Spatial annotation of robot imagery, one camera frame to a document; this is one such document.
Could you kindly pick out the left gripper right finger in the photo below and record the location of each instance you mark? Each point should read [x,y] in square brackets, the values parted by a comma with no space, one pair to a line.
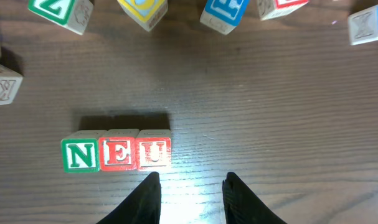
[242,206]

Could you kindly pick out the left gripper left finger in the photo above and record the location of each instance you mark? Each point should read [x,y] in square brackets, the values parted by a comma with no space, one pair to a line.
[142,206]

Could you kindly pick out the red E block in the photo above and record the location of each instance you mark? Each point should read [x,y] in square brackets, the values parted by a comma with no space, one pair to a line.
[117,150]

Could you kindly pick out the red U block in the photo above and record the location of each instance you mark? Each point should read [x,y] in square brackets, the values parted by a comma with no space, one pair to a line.
[154,149]

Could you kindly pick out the green N block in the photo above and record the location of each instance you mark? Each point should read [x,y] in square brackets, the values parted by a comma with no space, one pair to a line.
[80,151]

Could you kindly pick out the yellow Q block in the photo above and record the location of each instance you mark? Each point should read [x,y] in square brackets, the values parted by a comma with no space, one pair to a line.
[10,82]

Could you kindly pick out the yellow O block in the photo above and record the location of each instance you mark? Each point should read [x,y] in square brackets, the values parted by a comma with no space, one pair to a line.
[147,13]

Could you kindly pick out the blue H block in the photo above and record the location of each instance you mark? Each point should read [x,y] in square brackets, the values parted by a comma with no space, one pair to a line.
[223,15]

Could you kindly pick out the lower red I block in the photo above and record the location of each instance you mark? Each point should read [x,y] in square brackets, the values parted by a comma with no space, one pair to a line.
[270,9]

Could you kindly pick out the green Z block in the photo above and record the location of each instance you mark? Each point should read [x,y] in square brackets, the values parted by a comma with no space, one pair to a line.
[73,15]

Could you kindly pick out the blue T block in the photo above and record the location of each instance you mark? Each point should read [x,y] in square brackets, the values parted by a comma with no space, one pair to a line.
[363,26]

